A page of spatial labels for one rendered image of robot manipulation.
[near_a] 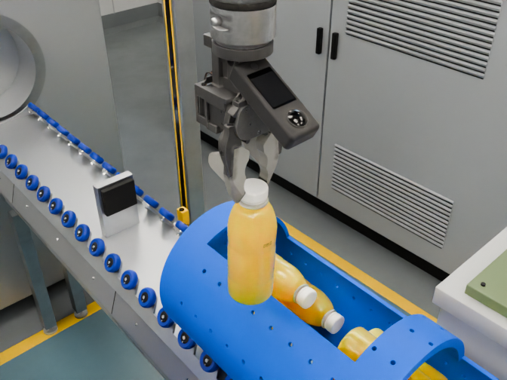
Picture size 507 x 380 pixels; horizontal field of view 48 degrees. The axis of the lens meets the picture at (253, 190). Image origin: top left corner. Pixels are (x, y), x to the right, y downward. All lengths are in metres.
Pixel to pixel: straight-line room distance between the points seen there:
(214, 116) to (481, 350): 0.66
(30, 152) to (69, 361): 0.93
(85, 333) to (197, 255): 1.61
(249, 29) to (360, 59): 1.96
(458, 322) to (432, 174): 1.48
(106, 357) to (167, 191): 1.18
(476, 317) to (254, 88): 0.60
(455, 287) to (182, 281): 0.48
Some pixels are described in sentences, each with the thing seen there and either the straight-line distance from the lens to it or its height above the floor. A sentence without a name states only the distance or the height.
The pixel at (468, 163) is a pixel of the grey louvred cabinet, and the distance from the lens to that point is 2.43.
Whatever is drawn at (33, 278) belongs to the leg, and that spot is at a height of 0.32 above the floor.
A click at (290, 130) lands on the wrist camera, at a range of 0.63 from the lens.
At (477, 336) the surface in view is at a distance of 1.11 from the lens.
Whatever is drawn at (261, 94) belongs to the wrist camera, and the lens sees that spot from 0.65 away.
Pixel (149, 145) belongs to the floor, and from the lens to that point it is 3.78.
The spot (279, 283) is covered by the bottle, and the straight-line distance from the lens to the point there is 1.08.
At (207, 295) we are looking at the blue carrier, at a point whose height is 1.17.
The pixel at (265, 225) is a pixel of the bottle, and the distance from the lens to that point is 0.77.
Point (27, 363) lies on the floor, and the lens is 2.56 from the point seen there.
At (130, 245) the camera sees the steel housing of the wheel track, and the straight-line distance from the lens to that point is 1.50.
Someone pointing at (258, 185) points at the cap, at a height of 1.44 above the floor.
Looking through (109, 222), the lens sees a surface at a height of 0.97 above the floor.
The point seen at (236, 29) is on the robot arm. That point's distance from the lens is 0.64.
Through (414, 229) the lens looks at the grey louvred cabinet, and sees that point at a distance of 2.73.
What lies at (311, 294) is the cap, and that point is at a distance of 1.07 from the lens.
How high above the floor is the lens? 1.87
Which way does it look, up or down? 35 degrees down
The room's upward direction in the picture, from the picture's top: straight up
